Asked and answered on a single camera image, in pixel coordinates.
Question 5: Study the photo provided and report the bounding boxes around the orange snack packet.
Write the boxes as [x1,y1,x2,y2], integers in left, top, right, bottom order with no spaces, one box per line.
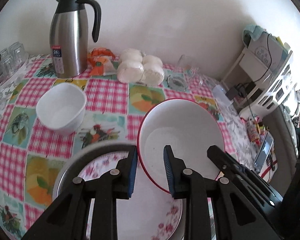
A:
[87,47,117,76]

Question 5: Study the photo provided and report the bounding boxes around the round pink floral plate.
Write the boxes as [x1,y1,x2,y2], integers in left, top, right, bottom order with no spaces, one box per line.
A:
[79,152,183,239]

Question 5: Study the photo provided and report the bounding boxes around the colourful candy tube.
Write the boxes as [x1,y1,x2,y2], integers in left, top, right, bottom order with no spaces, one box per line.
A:
[245,119,265,146]

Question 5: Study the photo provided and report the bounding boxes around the clear drinking glass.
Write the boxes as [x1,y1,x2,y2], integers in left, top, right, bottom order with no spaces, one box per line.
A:
[8,42,27,66]
[0,48,15,75]

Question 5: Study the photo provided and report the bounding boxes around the large stainless steel plate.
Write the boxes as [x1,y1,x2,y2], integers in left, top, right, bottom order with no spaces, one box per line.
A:
[52,141,186,240]

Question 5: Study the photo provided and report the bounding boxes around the smartphone with lit screen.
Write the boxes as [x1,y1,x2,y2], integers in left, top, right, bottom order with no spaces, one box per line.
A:
[254,132,274,173]

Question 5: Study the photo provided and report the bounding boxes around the white wooden shelf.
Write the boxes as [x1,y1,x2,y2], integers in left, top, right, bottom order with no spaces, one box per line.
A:
[221,24,295,119]

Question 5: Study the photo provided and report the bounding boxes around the stainless steel thermos jug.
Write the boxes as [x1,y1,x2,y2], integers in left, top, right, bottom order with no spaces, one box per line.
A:
[50,0,101,79]

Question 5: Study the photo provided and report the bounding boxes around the white square bowl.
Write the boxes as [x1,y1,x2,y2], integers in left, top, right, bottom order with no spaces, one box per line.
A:
[36,82,87,136]

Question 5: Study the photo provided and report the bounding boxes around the bag of white buns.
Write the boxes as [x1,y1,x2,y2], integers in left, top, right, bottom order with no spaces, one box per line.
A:
[116,48,165,86]

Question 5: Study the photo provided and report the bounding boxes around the clear glass mug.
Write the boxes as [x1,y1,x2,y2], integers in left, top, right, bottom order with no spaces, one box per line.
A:
[167,55,203,92]

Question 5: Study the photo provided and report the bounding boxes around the strawberry pattern bowl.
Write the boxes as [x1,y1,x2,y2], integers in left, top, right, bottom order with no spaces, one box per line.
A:
[137,99,225,192]

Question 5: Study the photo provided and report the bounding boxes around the black charger plug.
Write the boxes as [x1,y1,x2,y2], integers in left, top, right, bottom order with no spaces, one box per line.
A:
[225,84,246,100]

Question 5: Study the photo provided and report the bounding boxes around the pink checkered tablecloth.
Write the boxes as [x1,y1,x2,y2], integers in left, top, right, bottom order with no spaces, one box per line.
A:
[0,55,256,239]

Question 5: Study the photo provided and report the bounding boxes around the white power strip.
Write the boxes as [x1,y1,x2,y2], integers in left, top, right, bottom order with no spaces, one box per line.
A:
[212,85,233,107]

